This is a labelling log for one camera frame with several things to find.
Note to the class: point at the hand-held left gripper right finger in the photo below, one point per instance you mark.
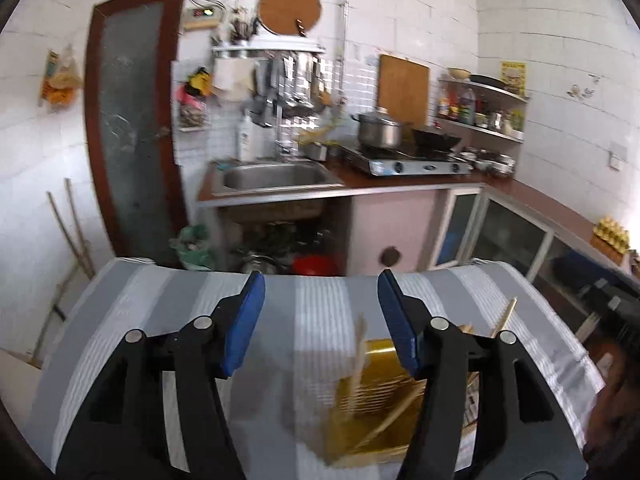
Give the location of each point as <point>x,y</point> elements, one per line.
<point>396,320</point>

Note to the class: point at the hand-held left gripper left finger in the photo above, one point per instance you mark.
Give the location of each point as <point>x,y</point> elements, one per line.
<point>245,325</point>

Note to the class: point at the yellow perforated utensil holder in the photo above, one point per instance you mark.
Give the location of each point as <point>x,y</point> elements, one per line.
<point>375,385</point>

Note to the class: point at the wooden chopstick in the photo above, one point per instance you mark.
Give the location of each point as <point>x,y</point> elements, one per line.
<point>390,417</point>
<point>506,316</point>

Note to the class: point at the steel kettle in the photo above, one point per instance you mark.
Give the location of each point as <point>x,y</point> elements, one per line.
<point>259,264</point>

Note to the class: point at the pack of yellow bottles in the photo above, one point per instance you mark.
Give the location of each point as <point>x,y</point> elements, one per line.
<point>611,234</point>

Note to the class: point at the grey striped tablecloth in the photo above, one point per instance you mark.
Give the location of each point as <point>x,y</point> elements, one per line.
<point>320,320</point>

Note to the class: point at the green plastic bag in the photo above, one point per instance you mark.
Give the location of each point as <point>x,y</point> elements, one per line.
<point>192,252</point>

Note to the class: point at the red basin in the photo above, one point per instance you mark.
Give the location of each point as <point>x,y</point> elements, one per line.
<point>314,266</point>

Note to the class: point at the brown kitchen counter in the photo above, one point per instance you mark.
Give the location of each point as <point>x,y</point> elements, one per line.
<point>540,200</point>

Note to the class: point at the glass cabinet doors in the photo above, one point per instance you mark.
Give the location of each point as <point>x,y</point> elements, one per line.
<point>505,230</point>

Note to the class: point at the steel sink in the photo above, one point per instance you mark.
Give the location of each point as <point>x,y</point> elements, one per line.
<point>275,177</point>

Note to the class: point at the steel gas stove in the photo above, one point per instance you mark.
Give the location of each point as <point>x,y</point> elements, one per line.
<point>400,165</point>

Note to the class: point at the black wok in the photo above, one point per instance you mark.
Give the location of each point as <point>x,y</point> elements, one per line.
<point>435,140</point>

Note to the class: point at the stack of bowls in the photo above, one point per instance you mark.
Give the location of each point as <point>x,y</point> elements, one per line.
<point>487,160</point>

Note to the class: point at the white soap bottle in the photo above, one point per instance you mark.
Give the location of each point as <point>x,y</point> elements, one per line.
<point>245,140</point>

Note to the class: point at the small steel pot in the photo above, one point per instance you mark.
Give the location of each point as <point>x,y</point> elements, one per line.
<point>315,151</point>

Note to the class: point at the steel cooking pot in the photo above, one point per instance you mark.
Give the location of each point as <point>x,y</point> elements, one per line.
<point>380,132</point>

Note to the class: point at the leaning wooden sticks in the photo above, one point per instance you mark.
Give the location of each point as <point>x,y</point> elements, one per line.
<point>75,230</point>

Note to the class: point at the row of condiment bottles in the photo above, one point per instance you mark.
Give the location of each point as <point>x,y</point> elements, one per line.
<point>457,105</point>

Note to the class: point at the rectangular wooden cutting board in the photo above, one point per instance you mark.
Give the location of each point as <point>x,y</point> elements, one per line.
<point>402,90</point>

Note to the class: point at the brown framed glass door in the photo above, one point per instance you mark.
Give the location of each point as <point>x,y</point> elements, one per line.
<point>130,110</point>

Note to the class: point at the steel hanging utensil rack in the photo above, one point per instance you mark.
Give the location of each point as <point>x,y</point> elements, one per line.
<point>290,80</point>

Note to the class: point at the hanging snack bags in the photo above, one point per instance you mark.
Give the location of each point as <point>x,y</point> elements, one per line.
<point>62,77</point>

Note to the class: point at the round wooden cutting board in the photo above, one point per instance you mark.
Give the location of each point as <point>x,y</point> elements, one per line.
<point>285,7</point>

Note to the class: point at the white wall socket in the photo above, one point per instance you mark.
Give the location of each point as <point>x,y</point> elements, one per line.
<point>618,156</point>

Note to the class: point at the white corner wall shelf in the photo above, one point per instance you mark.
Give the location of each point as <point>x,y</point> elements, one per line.
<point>492,130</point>

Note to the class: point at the yellow wall poster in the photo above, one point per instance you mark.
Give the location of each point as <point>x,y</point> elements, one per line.
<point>513,77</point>

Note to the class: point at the wall control box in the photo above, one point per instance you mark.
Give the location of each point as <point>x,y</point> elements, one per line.
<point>201,16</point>

